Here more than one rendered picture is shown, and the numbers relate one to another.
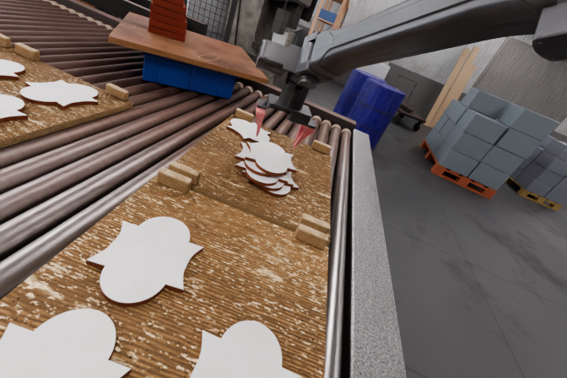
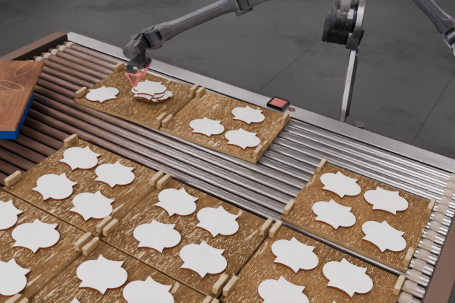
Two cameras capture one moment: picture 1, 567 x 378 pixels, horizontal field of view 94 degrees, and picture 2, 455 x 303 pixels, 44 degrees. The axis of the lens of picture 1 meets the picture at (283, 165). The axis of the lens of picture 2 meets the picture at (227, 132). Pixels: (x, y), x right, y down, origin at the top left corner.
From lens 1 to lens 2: 2.04 m
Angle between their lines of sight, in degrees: 55
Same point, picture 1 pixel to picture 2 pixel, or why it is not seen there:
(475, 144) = not seen: outside the picture
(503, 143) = not seen: outside the picture
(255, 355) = (241, 111)
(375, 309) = (228, 88)
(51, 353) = (235, 137)
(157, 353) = (236, 126)
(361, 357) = (242, 97)
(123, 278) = (216, 130)
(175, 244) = (203, 122)
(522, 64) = not seen: outside the picture
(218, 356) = (240, 116)
